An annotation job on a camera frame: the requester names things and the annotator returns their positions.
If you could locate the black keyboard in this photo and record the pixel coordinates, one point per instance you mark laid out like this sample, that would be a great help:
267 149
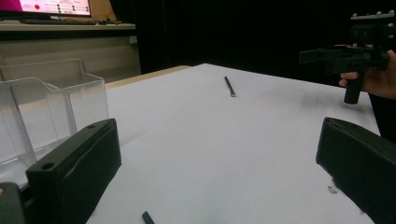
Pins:
59 22

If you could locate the clear plastic organizer box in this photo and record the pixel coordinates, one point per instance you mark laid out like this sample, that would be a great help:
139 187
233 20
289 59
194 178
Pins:
37 115

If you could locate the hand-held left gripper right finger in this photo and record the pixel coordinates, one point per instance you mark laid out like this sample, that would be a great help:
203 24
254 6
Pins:
361 165

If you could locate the long wooden desk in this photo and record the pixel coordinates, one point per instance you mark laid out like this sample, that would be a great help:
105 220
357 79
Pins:
68 27

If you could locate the thin black pencil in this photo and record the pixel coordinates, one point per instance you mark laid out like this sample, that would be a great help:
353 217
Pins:
230 86

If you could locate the white table cover sheet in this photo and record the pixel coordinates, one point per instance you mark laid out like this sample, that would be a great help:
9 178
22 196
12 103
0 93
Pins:
218 140

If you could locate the black curtain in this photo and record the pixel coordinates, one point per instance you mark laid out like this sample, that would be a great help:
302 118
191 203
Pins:
249 31

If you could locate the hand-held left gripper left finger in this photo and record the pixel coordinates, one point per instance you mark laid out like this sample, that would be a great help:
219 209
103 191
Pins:
74 174

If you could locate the short black stick piece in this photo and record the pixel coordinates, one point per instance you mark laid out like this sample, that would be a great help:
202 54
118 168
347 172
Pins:
147 217

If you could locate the computer monitor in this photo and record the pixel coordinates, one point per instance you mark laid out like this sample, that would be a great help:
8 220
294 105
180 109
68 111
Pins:
53 6

